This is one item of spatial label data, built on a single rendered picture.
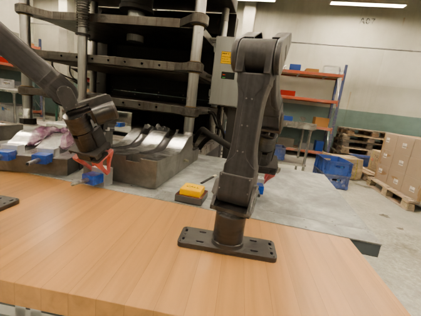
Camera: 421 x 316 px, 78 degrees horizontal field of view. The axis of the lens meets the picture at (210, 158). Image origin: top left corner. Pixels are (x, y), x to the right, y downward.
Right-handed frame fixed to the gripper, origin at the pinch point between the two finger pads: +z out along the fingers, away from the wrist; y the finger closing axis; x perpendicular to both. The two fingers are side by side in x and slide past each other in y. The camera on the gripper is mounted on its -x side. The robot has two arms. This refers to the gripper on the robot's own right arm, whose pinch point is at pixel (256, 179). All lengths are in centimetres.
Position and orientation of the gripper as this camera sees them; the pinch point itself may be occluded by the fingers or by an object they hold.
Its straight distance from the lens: 89.9
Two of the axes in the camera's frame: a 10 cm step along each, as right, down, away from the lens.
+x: -1.4, 6.5, -7.5
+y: -9.9, -1.3, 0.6
